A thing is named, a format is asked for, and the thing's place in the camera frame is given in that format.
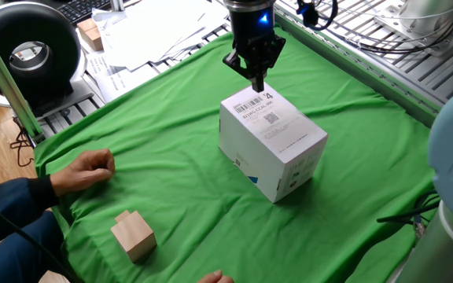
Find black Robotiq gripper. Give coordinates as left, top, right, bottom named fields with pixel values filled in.
left=223, top=8, right=286, bottom=94

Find person's left forearm blue sleeve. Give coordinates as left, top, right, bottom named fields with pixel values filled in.
left=0, top=175, right=61, bottom=255

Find person's left hand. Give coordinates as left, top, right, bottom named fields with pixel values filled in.
left=49, top=148, right=116, bottom=197

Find person's right hand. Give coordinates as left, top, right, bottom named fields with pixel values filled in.
left=197, top=269, right=235, bottom=283

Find white cardboard box with barcode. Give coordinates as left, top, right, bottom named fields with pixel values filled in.
left=218, top=83, right=329, bottom=204

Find pile of white papers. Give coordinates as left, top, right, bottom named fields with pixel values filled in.
left=91, top=0, right=231, bottom=72

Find green cloth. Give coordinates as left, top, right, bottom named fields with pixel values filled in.
left=33, top=25, right=442, bottom=283

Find loose printed paper sheets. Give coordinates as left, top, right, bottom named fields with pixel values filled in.
left=86, top=50, right=160, bottom=104

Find small plain wooden block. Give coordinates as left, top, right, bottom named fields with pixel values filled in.
left=83, top=26, right=105, bottom=53
left=76, top=17, right=98, bottom=35

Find black keyboard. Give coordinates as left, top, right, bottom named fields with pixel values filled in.
left=55, top=0, right=113, bottom=25

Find silver perforated mounting plate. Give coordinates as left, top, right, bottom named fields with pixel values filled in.
left=374, top=0, right=453, bottom=58

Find notched wooden block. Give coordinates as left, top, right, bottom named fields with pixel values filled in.
left=110, top=209, right=158, bottom=263

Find person's legs in blue trousers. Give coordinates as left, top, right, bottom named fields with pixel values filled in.
left=0, top=211, right=68, bottom=283

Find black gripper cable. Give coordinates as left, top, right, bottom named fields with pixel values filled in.
left=296, top=0, right=340, bottom=31

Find green frame rail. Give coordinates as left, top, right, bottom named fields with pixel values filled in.
left=275, top=10, right=444, bottom=127

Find black cable bundle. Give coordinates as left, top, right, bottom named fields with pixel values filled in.
left=316, top=7, right=453, bottom=55

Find silver cylinder pedestal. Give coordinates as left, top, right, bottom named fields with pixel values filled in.
left=399, top=0, right=453, bottom=36

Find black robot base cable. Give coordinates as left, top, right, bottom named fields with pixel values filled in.
left=375, top=190, right=442, bottom=239

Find black floor cable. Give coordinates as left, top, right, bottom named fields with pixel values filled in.
left=9, top=117, right=35, bottom=168

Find green frame post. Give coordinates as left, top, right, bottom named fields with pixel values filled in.
left=0, top=15, right=46, bottom=143

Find thin black cable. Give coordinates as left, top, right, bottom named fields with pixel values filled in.
left=0, top=188, right=79, bottom=283

